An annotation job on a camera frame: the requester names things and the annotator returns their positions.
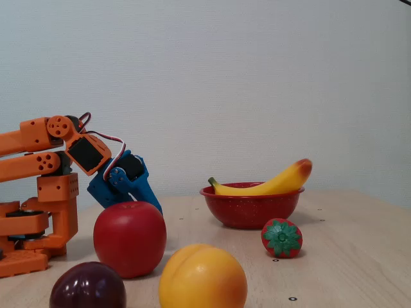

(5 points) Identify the red white black servo wire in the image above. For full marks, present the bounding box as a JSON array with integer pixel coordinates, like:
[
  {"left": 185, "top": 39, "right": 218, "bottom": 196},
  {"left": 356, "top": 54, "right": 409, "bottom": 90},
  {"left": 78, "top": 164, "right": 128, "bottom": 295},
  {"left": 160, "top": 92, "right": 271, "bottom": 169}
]
[
  {"left": 77, "top": 112, "right": 93, "bottom": 133},
  {"left": 83, "top": 130, "right": 127, "bottom": 182}
]

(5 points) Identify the dark purple plastic plum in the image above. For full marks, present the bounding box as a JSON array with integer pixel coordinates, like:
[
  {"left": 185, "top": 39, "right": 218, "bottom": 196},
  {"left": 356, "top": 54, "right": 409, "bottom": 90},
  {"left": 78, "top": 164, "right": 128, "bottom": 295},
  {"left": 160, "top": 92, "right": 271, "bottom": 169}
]
[{"left": 49, "top": 261, "right": 127, "bottom": 308}]

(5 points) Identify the red speckled enamel bowl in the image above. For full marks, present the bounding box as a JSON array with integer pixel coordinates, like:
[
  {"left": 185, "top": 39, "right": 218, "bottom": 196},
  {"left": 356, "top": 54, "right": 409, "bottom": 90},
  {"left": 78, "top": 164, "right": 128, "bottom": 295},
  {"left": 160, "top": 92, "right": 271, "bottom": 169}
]
[{"left": 199, "top": 182, "right": 305, "bottom": 230}]

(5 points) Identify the red plastic apple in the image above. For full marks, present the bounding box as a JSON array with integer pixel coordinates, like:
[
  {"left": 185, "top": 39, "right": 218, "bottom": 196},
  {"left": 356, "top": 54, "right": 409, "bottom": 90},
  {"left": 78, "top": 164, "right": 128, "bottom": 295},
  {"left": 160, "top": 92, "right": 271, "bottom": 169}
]
[{"left": 92, "top": 201, "right": 168, "bottom": 279}]

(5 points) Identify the blue gripper black motor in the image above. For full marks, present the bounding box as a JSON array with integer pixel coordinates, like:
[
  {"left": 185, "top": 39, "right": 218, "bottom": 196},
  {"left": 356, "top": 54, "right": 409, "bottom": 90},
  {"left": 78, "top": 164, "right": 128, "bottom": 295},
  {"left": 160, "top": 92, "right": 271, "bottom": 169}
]
[{"left": 87, "top": 150, "right": 164, "bottom": 216}]

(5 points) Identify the red plastic strawberry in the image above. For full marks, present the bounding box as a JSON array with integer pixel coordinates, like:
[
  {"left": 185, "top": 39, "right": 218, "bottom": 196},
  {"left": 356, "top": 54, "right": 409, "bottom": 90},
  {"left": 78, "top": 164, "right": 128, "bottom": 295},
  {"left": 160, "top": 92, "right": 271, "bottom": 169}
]
[{"left": 261, "top": 218, "right": 303, "bottom": 259}]

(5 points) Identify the orange robot base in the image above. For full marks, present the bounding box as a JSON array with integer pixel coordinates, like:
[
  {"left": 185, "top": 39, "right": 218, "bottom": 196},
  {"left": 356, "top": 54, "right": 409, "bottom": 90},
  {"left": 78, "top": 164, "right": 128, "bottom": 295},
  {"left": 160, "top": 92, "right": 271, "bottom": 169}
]
[{"left": 0, "top": 172, "right": 80, "bottom": 278}]

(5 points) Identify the orange yellow plastic peach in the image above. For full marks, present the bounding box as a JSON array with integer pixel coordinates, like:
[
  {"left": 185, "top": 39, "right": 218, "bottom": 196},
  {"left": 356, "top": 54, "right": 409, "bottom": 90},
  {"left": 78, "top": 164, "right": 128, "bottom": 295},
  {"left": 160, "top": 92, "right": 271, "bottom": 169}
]
[{"left": 158, "top": 243, "right": 249, "bottom": 308}]

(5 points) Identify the yellow plastic banana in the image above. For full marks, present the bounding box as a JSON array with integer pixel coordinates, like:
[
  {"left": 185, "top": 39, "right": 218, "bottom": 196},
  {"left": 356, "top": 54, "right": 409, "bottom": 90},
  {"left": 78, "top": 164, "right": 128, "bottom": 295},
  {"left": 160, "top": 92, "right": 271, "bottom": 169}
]
[{"left": 207, "top": 158, "right": 313, "bottom": 196}]

